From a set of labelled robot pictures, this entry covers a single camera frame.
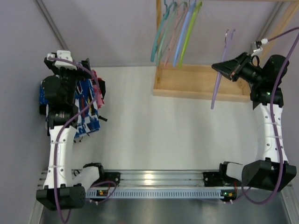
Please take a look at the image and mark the lilac hanger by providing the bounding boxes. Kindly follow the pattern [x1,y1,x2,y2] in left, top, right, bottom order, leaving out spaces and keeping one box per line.
[210,28,236,110]

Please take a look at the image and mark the pink camouflage trousers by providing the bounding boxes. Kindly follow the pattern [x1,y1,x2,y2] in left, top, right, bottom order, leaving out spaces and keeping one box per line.
[92,70,106,109]

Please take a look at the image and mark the blue white red trousers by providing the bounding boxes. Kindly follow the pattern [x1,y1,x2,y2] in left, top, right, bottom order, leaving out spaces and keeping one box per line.
[38,78,101,138]

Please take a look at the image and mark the lime green hanger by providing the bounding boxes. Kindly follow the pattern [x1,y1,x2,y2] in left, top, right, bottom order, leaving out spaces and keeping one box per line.
[178,0,202,68]

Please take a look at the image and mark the light blue hanger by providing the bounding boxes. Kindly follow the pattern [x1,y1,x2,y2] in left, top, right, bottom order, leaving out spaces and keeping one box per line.
[172,1,196,67]

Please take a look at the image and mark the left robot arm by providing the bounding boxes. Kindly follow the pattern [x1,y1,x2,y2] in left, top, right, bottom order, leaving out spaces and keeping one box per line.
[36,53,115,212]

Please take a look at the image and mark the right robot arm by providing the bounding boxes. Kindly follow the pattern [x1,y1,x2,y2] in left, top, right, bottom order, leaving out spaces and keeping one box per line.
[211,52,297,191]

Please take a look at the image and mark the mint green hanger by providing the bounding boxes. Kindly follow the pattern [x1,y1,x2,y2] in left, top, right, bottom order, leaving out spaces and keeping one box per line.
[150,0,188,67]

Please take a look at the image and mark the wooden clothes rack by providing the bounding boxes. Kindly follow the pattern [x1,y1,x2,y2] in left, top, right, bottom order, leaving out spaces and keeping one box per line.
[153,0,299,102]

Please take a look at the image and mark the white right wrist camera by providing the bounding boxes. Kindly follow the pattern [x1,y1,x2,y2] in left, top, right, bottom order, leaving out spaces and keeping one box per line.
[251,38,268,56]

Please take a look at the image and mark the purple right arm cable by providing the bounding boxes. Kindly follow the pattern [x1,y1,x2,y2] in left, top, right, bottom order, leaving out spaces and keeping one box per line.
[240,27,299,205]

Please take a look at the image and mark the pink wire hanger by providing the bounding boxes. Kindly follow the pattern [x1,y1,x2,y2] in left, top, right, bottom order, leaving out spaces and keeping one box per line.
[161,1,189,67]

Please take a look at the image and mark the teal wire hanger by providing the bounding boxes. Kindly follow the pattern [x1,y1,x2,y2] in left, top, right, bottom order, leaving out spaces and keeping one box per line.
[150,0,177,62]

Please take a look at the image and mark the slotted cable duct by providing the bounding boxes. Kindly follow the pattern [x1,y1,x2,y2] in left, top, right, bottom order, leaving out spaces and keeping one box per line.
[86,189,235,199]

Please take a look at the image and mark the aluminium mounting rail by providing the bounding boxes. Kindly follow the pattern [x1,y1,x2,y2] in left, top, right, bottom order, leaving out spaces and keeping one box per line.
[37,169,292,189]

